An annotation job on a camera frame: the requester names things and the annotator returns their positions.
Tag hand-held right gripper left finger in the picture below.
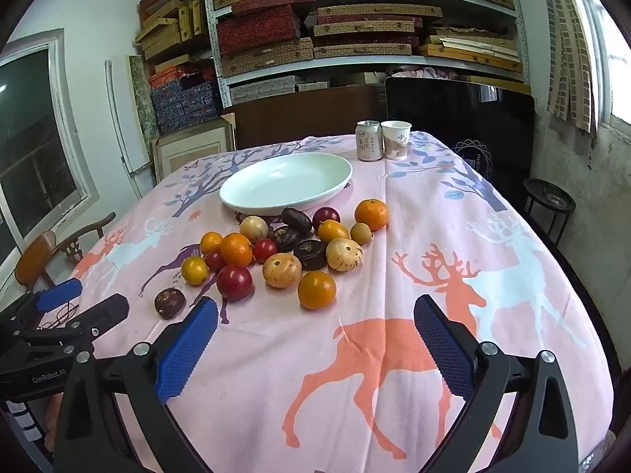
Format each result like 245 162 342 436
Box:
52 298 220 473

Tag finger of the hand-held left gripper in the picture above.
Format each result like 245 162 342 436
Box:
15 293 130 361
0 277 84 337

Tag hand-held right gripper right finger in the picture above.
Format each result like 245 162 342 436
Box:
413 294 580 473

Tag dark brown water chestnut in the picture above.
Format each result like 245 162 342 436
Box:
293 239 327 271
154 288 187 319
270 225 302 253
281 207 313 232

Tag beige speckled round fruit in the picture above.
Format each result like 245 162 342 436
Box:
262 253 302 289
326 238 362 273
239 216 269 244

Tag white oval plate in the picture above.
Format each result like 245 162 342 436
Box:
219 152 354 216

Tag eyeglasses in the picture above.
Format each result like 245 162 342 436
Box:
38 303 80 331

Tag brown wooden chair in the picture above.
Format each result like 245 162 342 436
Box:
14 212 116 289

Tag dark red plum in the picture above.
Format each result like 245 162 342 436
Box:
217 264 254 302
312 206 341 227

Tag pink deer print tablecloth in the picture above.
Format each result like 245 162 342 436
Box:
74 130 609 473

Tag white framed window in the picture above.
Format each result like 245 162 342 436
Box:
0 30 99 257

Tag black round stool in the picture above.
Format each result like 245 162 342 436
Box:
523 177 577 247

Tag framed picture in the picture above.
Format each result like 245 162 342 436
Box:
150 113 237 183

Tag white board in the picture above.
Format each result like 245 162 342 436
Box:
105 55 151 175

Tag white paper cup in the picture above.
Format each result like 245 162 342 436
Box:
381 121 412 161

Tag green marbled board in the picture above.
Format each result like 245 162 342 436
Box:
128 54 161 141

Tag pink drink can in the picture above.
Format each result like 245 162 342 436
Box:
356 120 382 162

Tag stack of blue patterned boxes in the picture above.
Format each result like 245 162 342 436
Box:
150 81 222 135

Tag black glossy panel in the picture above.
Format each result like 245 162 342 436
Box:
385 76 537 208

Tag brown wooden board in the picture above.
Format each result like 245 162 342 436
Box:
234 86 388 151

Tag pile of yellow woven boxes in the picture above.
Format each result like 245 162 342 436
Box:
135 0 208 62

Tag shelf of stacked boxes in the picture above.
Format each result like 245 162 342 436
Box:
202 0 530 109

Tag checked beige curtain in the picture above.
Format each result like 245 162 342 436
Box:
540 0 599 134

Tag pile of flat storage boxes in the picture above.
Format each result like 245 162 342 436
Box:
211 0 530 104

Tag bright window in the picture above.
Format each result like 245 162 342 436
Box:
567 0 631 126

